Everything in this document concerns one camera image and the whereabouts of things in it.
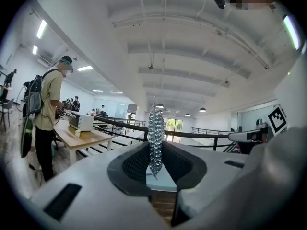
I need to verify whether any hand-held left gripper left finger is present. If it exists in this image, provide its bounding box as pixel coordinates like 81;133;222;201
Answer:
30;140;170;230

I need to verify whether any black metal railing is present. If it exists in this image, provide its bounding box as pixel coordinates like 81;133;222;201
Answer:
87;113;237;153

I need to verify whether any white toaster oven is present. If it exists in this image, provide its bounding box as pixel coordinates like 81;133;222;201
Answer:
68;111;94;132

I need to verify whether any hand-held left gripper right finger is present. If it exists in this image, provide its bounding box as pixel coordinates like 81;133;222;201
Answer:
163;140;251;228

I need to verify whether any wooden table with white legs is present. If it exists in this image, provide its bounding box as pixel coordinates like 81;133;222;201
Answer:
53;120;116;165

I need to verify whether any glass entrance door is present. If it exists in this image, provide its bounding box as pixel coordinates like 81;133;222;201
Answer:
165;118;183;142

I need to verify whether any black and green bag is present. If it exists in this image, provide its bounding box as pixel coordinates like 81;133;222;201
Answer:
20;117;33;159

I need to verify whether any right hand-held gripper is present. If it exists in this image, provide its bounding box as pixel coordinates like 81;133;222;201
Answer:
227;103;290;143

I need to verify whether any grey chair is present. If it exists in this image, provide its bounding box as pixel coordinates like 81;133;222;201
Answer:
0;98;15;132

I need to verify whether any grey scrubbing sponge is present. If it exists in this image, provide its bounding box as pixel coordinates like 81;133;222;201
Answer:
147;103;165;180

